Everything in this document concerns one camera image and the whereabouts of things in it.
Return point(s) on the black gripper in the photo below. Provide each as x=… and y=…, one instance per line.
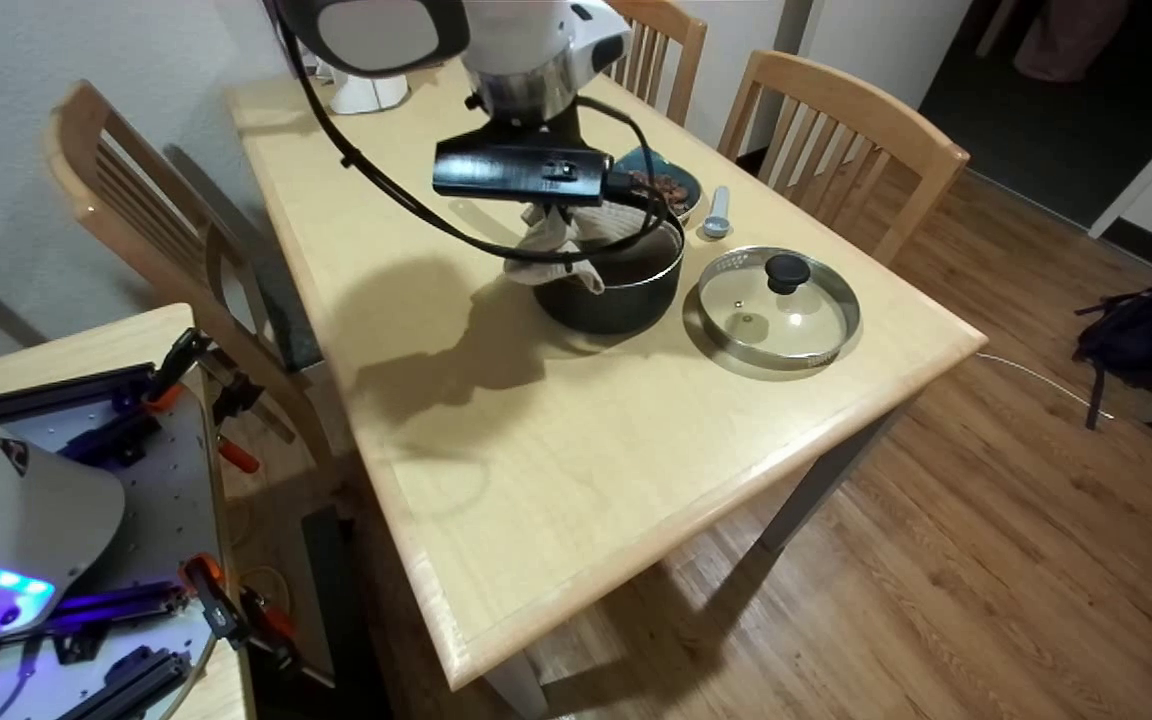
x=543, y=129

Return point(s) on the glass pot lid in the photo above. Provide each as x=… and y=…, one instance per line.
x=775, y=312

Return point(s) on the teal plate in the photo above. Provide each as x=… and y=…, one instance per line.
x=672, y=182

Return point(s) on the small clear bottle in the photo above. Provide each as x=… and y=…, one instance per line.
x=719, y=212

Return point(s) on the wooden chair back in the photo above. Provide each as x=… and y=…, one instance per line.
x=662, y=52

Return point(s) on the white round stand base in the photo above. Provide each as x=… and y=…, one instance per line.
x=372, y=93

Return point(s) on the wooden slatted dining chair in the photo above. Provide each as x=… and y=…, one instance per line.
x=840, y=133
x=136, y=184

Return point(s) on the small wooden robot table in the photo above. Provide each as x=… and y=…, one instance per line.
x=56, y=350

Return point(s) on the black backpack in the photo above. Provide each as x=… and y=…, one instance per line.
x=1140, y=334

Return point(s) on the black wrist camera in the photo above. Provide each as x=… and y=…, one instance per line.
x=519, y=173

